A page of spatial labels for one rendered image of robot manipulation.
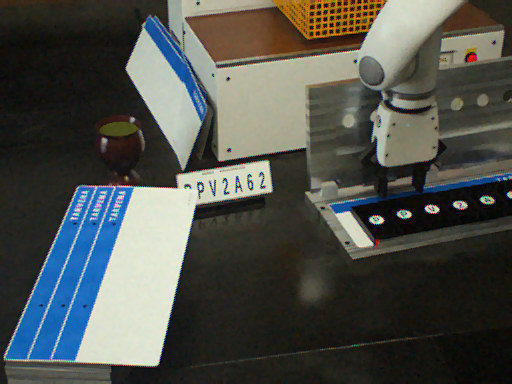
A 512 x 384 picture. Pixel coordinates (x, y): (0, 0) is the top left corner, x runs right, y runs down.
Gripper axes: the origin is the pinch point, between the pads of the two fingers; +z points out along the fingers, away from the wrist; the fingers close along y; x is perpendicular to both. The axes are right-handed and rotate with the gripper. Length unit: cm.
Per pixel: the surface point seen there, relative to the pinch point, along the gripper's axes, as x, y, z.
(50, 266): -14, -59, -6
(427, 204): -5.6, 2.4, 1.2
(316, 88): 5.6, -13.3, -16.9
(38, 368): -32, -63, -4
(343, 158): 3.6, -8.9, -4.4
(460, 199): -6.1, 8.1, 1.0
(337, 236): -8.7, -14.6, 1.9
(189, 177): 10.3, -33.4, -1.4
